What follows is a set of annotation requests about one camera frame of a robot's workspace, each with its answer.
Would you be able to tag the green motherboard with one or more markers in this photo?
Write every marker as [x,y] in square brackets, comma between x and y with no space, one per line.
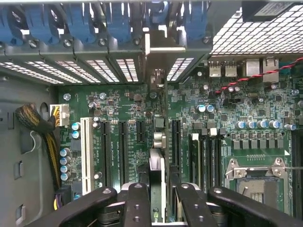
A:
[248,106]

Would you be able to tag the white PCI slot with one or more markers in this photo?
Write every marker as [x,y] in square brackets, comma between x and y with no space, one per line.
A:
[86,156]

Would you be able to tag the metal socket cover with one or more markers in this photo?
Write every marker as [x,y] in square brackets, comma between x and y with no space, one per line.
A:
[258,171]

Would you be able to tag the blue slot clip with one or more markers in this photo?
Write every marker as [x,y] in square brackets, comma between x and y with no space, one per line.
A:
[118,23]
[9,28]
[195,21]
[41,26]
[81,23]
[158,14]

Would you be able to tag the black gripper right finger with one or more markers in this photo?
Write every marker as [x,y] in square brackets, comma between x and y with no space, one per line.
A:
[191,208]

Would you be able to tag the thin locking lever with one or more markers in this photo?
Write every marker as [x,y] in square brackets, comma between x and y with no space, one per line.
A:
[293,168]

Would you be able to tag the CPU socket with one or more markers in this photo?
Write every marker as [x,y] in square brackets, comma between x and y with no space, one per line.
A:
[260,191]

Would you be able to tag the open PC case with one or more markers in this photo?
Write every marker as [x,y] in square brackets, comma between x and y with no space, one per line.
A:
[28,153]

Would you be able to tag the black short expansion slot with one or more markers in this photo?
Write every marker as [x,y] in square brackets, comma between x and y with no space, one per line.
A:
[140,131]

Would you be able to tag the white power connector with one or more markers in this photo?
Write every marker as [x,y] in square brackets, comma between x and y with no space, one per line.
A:
[62,114]

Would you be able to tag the black long expansion slot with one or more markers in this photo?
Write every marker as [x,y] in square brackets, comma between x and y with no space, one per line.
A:
[123,151]
[175,142]
[106,151]

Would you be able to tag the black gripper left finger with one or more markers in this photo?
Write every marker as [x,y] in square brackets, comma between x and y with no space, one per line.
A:
[137,208]

